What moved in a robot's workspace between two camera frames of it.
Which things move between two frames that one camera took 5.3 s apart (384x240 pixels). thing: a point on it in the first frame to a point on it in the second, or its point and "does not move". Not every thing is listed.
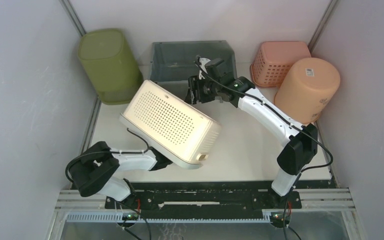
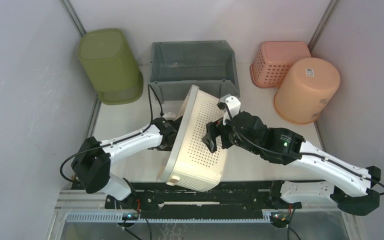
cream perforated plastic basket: x=185 y=135 to x=191 y=163
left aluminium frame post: x=73 y=16 does not move
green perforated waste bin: x=115 y=73 does not move
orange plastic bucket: x=310 y=84 does not move
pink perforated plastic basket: x=274 y=60 does not move
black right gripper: x=193 y=83 to x=212 y=127
